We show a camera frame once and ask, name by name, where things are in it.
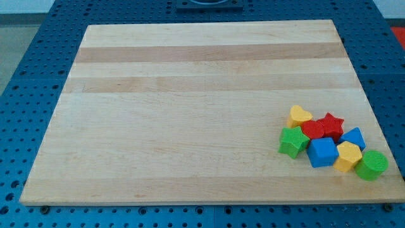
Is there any blue cube block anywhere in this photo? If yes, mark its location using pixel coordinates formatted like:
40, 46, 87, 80
307, 137, 339, 168

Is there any light wooden board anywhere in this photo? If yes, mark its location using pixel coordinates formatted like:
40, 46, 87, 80
20, 20, 404, 206

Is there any green star block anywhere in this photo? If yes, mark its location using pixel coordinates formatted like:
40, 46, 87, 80
278, 126, 310, 159

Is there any yellow heart block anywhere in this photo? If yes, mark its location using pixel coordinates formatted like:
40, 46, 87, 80
287, 105, 313, 128

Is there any red cylinder block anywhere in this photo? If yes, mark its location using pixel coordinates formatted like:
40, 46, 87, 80
301, 120, 325, 140

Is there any red star block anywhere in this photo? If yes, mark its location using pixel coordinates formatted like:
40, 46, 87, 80
317, 113, 344, 143

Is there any yellow hexagon block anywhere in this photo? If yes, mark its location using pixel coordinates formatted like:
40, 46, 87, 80
333, 141, 363, 172

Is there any blue triangular block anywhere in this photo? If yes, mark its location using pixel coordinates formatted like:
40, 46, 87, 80
338, 127, 366, 151

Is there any green cylinder block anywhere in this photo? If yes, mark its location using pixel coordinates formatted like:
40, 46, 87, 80
354, 150, 389, 181

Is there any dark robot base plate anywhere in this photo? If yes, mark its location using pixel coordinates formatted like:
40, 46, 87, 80
175, 0, 245, 11

